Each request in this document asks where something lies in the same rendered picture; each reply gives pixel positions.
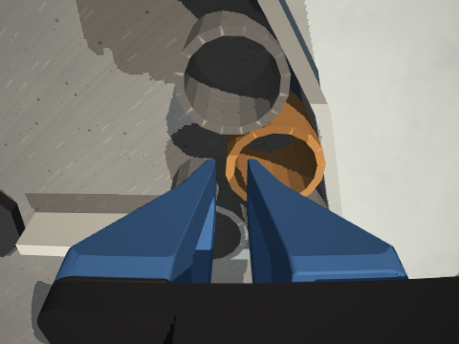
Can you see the grey metal ring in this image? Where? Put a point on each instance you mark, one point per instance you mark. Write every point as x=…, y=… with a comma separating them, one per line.
x=317, y=196
x=231, y=230
x=232, y=110

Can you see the bronze bushing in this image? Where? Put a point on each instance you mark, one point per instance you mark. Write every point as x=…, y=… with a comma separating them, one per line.
x=296, y=165

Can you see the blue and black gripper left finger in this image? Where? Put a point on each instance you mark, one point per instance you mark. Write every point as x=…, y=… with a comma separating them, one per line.
x=169, y=237

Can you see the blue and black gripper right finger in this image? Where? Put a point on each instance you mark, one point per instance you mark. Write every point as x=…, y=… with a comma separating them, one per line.
x=307, y=242

